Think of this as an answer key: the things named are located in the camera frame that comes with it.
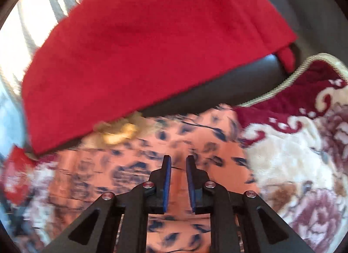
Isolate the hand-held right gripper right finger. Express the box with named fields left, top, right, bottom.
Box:
left=186, top=155, right=314, bottom=253

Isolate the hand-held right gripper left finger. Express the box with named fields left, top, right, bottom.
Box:
left=41, top=155, right=172, bottom=253

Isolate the orange floral garment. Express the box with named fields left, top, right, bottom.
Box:
left=49, top=103, right=261, bottom=253

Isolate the yellow fuzzy tassel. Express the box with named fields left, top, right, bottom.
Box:
left=94, top=112, right=144, bottom=146

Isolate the floral plush blanket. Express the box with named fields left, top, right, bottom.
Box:
left=16, top=53, right=348, bottom=253

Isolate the red fleece cloth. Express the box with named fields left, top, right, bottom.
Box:
left=21, top=0, right=298, bottom=157

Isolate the red gift box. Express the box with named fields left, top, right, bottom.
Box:
left=1, top=146, right=37, bottom=204

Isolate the dark leather sofa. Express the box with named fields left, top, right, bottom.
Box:
left=35, top=0, right=348, bottom=158

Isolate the white dotted curtain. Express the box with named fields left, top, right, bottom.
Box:
left=0, top=0, right=90, bottom=107

